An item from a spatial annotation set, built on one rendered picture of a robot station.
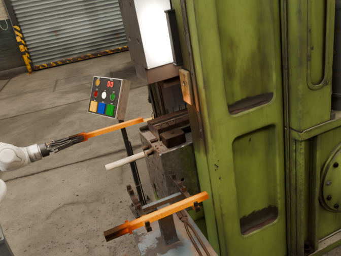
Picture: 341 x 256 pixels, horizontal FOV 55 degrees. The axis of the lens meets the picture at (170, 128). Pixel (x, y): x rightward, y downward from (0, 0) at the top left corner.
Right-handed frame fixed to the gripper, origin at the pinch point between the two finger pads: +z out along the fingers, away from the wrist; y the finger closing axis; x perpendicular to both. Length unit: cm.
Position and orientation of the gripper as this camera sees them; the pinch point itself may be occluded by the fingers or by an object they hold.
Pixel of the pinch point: (77, 138)
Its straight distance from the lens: 188.2
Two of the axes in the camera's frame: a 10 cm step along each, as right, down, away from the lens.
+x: -1.8, -8.8, -4.3
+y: 3.9, 3.4, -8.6
